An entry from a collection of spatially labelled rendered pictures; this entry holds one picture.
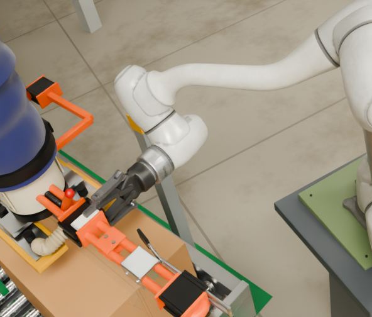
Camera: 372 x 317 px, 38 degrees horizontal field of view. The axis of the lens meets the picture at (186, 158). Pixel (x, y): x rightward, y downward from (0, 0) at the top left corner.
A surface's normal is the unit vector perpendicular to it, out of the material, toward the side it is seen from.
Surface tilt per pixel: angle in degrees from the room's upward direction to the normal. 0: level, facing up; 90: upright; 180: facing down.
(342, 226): 4
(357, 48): 35
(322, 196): 4
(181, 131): 47
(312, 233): 0
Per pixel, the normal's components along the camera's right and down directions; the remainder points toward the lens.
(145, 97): -0.30, 0.29
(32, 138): 0.87, 0.11
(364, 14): -0.47, -0.62
